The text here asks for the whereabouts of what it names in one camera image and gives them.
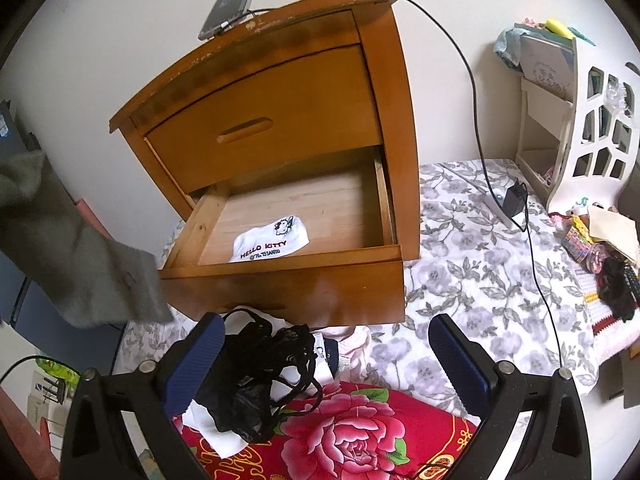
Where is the wooden drawer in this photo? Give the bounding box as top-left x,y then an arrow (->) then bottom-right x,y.
159,145 -> 406,323
142,42 -> 383,191

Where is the grey cloth garment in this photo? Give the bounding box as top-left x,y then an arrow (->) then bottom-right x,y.
0,149 -> 175,330

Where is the white cut-out rack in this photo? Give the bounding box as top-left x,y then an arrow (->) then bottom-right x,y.
515,35 -> 640,216

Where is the green plastic bag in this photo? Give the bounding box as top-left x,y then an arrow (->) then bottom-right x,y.
32,357 -> 81,386

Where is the closed wooden drawer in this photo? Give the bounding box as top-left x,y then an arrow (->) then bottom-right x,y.
142,42 -> 383,191

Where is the beige paper sheet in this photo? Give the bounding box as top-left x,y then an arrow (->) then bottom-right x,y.
587,205 -> 640,261

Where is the teal plastic bag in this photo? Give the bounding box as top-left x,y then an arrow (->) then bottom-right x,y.
494,27 -> 526,68

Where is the pale pink garment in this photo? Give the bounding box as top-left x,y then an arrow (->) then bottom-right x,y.
330,326 -> 373,386

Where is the colourful toy block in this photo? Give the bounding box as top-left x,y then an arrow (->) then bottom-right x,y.
560,225 -> 593,263

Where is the black lace underwear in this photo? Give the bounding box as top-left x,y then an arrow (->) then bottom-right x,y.
192,309 -> 325,443

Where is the grey phone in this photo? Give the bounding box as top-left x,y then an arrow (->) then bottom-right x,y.
198,0 -> 258,41

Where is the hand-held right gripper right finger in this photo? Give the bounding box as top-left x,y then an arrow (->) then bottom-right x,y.
428,312 -> 592,480

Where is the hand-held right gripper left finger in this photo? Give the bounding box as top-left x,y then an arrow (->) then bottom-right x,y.
59,311 -> 227,480

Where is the grey floral bed sheet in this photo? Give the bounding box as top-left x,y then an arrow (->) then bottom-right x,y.
120,159 -> 601,416

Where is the white red print underwear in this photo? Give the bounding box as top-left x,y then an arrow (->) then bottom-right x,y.
230,214 -> 310,263

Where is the black cable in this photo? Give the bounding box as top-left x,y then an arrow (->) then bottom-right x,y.
390,0 -> 571,376

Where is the wooden nightstand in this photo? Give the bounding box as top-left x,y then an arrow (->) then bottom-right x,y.
109,0 -> 421,323

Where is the white printed box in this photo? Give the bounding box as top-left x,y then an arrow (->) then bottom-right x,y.
27,377 -> 76,441

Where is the black cloth bundle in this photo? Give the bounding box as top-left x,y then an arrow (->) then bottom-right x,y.
597,257 -> 640,323

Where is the red white crocheted cloth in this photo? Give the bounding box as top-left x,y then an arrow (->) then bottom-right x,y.
575,260 -> 640,366

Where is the small yellow item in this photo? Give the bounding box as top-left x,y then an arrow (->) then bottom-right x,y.
545,18 -> 576,41

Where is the red floral blanket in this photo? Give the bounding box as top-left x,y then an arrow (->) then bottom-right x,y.
177,380 -> 478,480

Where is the black charger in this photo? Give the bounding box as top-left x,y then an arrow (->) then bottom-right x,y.
502,182 -> 530,218

